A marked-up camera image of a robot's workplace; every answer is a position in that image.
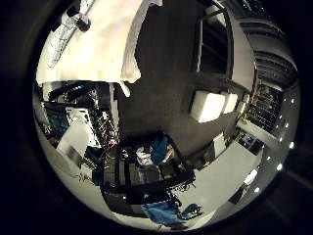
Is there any white cloth with blue lines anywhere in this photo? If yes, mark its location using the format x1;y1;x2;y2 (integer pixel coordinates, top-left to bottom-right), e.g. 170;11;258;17
44;13;81;71

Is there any white box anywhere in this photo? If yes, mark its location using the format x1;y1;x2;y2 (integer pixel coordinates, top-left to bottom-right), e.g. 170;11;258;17
56;121;99;165

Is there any black desk with clutter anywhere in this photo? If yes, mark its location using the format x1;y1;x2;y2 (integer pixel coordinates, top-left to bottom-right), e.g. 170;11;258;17
101;130;198;217

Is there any blue fabric chair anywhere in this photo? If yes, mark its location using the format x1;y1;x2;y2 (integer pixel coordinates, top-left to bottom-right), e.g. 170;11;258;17
141;200;184;227

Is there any large white cushion block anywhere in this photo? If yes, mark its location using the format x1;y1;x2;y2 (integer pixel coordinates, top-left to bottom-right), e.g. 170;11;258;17
190;90;227;124

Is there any small white cushion block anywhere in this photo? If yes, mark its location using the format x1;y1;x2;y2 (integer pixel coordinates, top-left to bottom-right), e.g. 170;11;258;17
222;93;240;115

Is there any white counter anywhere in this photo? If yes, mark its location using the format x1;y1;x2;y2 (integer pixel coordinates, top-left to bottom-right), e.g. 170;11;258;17
236;117;279;149

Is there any dark shelf with many items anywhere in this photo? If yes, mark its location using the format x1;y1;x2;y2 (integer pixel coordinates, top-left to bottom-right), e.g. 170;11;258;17
243;82;286;135

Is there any metal wire rack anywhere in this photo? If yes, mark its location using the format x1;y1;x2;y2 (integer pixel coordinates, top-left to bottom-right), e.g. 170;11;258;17
91;107;119;152

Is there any black open frame shelf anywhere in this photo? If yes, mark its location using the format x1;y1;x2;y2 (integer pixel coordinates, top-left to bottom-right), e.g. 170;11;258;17
195;9;230;75

